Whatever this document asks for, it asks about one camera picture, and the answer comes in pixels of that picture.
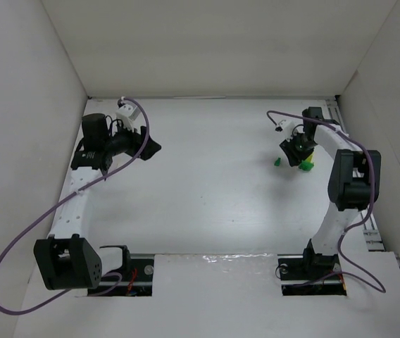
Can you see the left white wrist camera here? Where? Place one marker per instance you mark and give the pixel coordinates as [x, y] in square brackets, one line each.
[127, 112]

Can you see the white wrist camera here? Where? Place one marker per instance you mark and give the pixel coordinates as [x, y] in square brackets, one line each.
[127, 112]
[285, 126]

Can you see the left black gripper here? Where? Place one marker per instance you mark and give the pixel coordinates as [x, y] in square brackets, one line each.
[143, 141]

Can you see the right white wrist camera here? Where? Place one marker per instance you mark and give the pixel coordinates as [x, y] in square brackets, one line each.
[285, 126]

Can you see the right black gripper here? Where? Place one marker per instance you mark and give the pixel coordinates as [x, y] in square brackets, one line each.
[292, 152]

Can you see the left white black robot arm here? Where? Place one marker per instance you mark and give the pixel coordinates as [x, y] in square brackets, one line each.
[66, 259]

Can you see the dark green lego brick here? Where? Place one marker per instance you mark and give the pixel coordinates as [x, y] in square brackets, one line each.
[306, 166]

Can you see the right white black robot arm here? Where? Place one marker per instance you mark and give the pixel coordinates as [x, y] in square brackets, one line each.
[353, 187]

